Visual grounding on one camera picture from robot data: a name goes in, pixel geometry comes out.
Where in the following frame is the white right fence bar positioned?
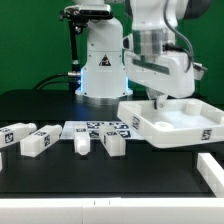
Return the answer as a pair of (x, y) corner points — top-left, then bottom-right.
(197, 153), (224, 198)

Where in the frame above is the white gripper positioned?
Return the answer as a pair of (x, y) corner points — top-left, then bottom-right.
(123, 31), (207, 110)

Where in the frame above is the white front fence bar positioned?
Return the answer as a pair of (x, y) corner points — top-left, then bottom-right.
(0, 198), (224, 224)

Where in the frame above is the white square desk top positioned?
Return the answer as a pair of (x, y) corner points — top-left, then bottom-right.
(117, 98), (224, 148)

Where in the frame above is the black camera on stand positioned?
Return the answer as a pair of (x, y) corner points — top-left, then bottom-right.
(59, 3), (113, 92)

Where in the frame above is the white left fence piece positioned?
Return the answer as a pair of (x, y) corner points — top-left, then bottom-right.
(0, 152), (3, 172)

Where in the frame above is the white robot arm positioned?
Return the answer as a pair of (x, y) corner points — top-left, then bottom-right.
(64, 0), (212, 102)

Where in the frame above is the white fence bar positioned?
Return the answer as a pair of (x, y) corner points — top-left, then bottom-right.
(197, 153), (224, 198)
(0, 198), (224, 224)

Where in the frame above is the white marker base sheet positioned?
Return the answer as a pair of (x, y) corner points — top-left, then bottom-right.
(61, 121), (142, 140)

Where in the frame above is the black cable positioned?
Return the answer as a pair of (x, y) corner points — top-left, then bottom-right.
(32, 73), (81, 91)

